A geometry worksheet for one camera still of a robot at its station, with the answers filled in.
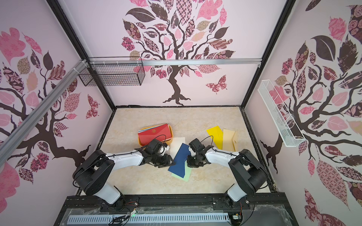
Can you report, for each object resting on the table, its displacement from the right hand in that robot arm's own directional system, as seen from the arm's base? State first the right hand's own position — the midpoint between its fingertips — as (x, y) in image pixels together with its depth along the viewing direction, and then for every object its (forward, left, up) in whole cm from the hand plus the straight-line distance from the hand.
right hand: (188, 166), depth 87 cm
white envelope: (+15, +9, -1) cm, 18 cm away
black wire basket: (+54, +49, +36) cm, 81 cm away
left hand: (-1, +11, +2) cm, 11 cm away
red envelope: (+24, +18, +4) cm, 30 cm away
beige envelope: (+17, -29, -1) cm, 34 cm away
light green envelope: (-4, +1, 0) cm, 4 cm away
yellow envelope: (+25, -23, 0) cm, 34 cm away
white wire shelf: (+11, -54, +26) cm, 61 cm away
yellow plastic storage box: (+16, +13, +4) cm, 21 cm away
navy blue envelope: (-1, +6, 0) cm, 6 cm away
